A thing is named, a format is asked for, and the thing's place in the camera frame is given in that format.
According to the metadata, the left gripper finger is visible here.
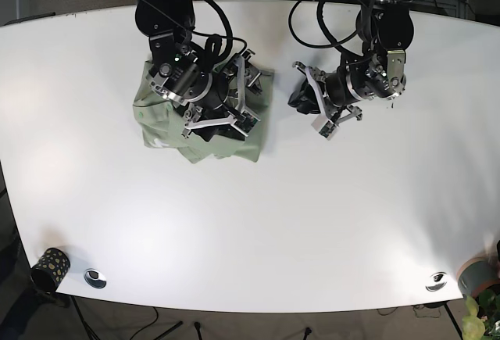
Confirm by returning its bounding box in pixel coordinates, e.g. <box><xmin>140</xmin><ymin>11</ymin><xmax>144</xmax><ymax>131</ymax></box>
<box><xmin>287</xmin><ymin>80</ymin><xmax>316</xmax><ymax>108</ymax></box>
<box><xmin>296</xmin><ymin>99</ymin><xmax>320</xmax><ymax>114</ymax></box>

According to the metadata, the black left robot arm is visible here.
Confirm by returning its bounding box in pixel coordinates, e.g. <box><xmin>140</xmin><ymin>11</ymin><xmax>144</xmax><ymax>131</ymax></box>
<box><xmin>288</xmin><ymin>0</ymin><xmax>414</xmax><ymax>123</ymax></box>

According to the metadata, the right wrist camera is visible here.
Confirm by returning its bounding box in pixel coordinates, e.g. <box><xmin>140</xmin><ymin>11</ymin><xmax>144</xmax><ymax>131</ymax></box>
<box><xmin>232</xmin><ymin>111</ymin><xmax>260</xmax><ymax>137</ymax></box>

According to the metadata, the grey plant pot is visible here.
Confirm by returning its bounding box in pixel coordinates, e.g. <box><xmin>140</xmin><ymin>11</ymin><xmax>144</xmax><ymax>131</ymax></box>
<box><xmin>456</xmin><ymin>257</ymin><xmax>499</xmax><ymax>299</ymax></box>

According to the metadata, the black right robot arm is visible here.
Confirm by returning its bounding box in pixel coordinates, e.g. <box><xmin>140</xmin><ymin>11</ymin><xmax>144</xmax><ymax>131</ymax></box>
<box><xmin>135</xmin><ymin>0</ymin><xmax>262</xmax><ymax>141</ymax></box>

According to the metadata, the black cup with gold spots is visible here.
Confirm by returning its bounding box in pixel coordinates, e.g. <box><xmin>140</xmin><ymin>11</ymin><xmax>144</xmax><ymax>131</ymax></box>
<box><xmin>30</xmin><ymin>248</ymin><xmax>71</xmax><ymax>293</ymax></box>

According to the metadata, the light green T-shirt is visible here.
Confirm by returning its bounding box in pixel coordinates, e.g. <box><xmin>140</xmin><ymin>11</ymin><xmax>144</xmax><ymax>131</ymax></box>
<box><xmin>133</xmin><ymin>72</ymin><xmax>273</xmax><ymax>164</ymax></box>

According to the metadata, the left table cable grommet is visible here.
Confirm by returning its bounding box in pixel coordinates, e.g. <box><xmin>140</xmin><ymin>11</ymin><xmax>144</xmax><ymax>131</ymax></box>
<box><xmin>84</xmin><ymin>269</ymin><xmax>107</xmax><ymax>289</ymax></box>

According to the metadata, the table cable grommet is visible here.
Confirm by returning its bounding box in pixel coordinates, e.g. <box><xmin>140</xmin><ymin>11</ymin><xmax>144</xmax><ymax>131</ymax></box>
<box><xmin>425</xmin><ymin>272</ymin><xmax>448</xmax><ymax>292</ymax></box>
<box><xmin>84</xmin><ymin>269</ymin><xmax>107</xmax><ymax>289</ymax></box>

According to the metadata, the right table cable grommet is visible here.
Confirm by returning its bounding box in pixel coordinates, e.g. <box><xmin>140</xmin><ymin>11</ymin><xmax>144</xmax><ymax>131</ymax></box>
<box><xmin>425</xmin><ymin>272</ymin><xmax>448</xmax><ymax>292</ymax></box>

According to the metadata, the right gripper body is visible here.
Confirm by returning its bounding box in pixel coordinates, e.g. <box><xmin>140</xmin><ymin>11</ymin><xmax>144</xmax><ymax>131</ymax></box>
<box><xmin>147</xmin><ymin>49</ymin><xmax>262</xmax><ymax>136</ymax></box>

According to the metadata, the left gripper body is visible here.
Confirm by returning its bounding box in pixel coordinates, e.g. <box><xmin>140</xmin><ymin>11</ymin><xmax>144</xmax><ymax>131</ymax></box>
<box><xmin>320</xmin><ymin>49</ymin><xmax>406</xmax><ymax>121</ymax></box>

